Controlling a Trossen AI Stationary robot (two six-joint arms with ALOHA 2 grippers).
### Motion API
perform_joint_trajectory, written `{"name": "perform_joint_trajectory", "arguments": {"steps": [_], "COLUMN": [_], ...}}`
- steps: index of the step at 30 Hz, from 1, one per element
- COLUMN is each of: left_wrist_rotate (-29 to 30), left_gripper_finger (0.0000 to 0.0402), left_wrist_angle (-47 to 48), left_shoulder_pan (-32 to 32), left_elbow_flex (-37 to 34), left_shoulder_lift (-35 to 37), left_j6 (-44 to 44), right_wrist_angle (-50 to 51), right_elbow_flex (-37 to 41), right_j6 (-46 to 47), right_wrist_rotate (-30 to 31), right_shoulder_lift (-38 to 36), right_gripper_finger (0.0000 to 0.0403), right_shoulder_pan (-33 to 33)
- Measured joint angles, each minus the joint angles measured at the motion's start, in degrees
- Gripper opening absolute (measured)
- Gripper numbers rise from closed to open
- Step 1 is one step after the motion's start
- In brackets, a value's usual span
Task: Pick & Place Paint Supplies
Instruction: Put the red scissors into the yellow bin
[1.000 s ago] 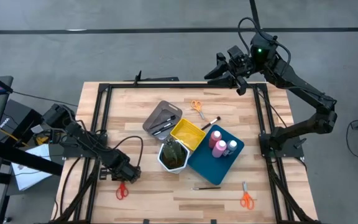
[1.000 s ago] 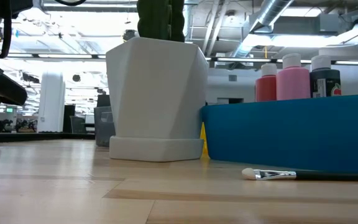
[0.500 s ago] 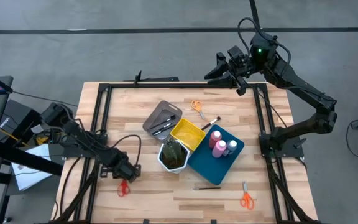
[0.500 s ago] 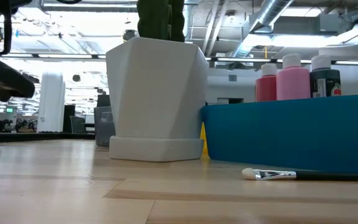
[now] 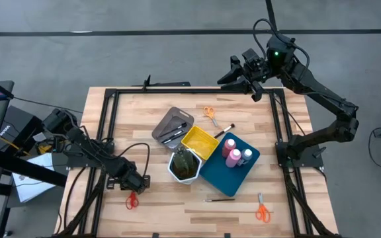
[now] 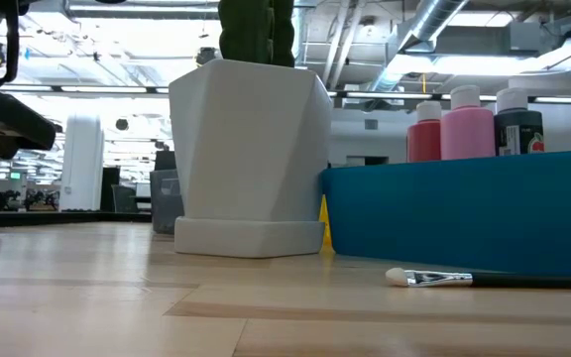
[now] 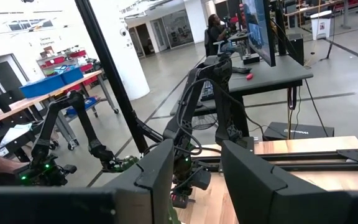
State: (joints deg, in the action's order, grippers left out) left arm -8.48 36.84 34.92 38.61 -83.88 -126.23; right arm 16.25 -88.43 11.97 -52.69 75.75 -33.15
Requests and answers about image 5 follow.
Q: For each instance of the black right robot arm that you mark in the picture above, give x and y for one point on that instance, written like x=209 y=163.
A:
x=319 y=89

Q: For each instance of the green cactus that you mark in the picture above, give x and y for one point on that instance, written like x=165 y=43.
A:
x=184 y=162

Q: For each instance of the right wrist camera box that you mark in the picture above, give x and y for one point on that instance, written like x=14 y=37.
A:
x=250 y=55

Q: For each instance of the black equipment case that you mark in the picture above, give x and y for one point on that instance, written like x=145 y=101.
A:
x=25 y=122

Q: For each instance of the brown-bristle paintbrush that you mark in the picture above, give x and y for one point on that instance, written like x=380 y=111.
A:
x=223 y=131

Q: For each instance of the black foam brush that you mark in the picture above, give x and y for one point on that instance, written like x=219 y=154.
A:
x=184 y=125

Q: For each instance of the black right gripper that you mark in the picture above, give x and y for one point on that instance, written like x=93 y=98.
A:
x=258 y=72

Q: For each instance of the black aluminium table frame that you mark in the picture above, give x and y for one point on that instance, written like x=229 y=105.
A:
x=194 y=91

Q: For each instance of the white paper sheet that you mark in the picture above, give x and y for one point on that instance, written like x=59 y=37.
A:
x=31 y=190

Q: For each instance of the yellow plastic basket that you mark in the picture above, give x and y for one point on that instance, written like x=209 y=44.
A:
x=198 y=143

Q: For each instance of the black stand beam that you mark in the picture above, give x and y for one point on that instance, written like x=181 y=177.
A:
x=28 y=168

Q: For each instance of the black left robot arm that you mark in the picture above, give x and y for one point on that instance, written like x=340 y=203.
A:
x=88 y=148

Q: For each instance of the thin white-tipped paintbrush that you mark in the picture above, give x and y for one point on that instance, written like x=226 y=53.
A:
x=220 y=200

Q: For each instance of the black table clamp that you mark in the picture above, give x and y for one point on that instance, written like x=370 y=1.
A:
x=147 y=82
x=155 y=235
x=227 y=235

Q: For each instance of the red scissors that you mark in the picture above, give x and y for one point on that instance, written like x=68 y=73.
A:
x=132 y=196

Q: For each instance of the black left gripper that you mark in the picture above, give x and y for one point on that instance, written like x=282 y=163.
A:
x=131 y=178

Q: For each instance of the orange scissors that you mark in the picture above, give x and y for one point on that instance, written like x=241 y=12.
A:
x=261 y=202
x=211 y=117

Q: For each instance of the teal tray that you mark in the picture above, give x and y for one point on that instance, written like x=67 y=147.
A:
x=223 y=178

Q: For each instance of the white hexagonal plant pot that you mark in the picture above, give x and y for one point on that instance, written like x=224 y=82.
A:
x=185 y=181

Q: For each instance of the black paintbrush silver ferrule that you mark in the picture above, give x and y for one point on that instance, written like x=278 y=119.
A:
x=172 y=134
x=177 y=135

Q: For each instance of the dark pink paint bottle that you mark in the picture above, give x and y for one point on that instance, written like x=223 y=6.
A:
x=229 y=147

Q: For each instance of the light pink paint bottle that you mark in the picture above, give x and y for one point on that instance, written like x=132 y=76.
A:
x=233 y=158

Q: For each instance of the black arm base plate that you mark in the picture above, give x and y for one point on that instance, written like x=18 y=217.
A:
x=309 y=160
x=74 y=160

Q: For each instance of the grey translucent plastic basket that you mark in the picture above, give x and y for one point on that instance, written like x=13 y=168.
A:
x=167 y=115

